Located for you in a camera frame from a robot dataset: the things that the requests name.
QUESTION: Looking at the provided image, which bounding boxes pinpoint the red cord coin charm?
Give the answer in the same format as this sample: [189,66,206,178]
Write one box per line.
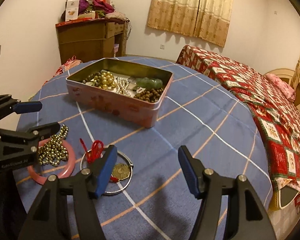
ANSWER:
[79,138,131,183]

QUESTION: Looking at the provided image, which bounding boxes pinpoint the flat red box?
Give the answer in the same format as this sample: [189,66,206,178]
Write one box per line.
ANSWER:
[55,17,93,28]

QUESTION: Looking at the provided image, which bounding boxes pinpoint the pink pillow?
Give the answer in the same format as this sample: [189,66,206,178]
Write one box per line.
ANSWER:
[265,73,296,102]

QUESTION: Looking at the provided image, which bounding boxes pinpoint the beige patterned window curtain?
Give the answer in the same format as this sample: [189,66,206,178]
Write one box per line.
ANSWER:
[147,0,233,48]

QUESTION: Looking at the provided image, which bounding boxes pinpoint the white product box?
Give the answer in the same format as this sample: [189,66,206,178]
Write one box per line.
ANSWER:
[65,0,80,22]

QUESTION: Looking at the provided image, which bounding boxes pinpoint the pink metal tin box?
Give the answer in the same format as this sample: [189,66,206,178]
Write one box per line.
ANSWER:
[66,58,173,128]

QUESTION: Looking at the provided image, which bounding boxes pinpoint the green jade bangle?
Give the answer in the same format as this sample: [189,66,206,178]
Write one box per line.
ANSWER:
[135,77,163,89]

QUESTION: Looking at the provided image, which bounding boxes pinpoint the red patchwork bedspread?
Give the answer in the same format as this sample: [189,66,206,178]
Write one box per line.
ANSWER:
[175,44,300,215]

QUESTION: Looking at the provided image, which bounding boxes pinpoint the brown wooden bead bracelet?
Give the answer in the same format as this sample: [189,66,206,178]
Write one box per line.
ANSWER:
[133,87,165,104]

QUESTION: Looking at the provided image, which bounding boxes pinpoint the blue plaid tablecloth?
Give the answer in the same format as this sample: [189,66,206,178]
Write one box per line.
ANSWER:
[17,57,272,239]

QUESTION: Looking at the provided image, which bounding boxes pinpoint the pile of clothes on cabinet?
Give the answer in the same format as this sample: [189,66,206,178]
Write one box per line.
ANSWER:
[61,0,130,22]

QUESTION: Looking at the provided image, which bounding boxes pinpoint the dark metallic bead necklace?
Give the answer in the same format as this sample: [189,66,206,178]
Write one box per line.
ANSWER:
[37,124,70,168]

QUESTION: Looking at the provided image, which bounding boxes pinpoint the silver bangle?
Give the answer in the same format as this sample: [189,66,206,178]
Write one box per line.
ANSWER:
[80,145,134,199]

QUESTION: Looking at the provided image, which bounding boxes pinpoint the brown wooden cabinet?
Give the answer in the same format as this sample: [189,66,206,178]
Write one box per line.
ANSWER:
[56,18,128,63]

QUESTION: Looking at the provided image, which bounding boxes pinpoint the cream wooden headboard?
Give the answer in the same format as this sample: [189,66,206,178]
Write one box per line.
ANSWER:
[265,68,300,110]

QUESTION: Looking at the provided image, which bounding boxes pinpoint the gold bead necklace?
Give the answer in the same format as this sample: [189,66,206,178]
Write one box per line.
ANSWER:
[82,70,118,91]

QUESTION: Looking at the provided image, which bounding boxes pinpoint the pink bangle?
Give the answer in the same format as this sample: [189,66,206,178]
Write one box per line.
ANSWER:
[27,140,76,185]

